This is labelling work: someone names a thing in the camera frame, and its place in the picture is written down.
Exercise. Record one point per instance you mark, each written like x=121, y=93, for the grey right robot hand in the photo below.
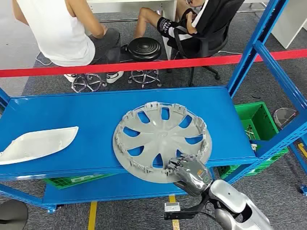
x=191, y=177

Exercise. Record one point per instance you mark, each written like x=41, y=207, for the grey wheel hubcap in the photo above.
x=158, y=136

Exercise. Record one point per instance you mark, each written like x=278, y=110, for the blue metal shelf rack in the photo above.
x=72, y=111

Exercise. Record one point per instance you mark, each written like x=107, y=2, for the white plastic car part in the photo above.
x=35, y=144

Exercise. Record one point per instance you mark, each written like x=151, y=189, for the chrome round floor disc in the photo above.
x=284, y=117

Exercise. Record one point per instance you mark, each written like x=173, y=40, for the yellow floor tape outline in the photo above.
x=92, y=216
x=302, y=149

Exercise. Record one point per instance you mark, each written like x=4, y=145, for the black round stool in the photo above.
x=144, y=49

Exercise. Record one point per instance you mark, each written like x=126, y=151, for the red barrier tape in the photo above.
x=119, y=66

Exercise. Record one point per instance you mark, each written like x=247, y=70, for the black office chair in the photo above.
x=215, y=28

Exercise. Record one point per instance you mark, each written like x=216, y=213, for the chrome stool base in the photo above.
x=86, y=83

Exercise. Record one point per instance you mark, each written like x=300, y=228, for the person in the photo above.
x=146, y=19
x=55, y=28

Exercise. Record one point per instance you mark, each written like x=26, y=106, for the white cabinet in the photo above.
x=287, y=19

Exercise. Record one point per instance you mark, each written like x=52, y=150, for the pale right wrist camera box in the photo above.
x=172, y=208

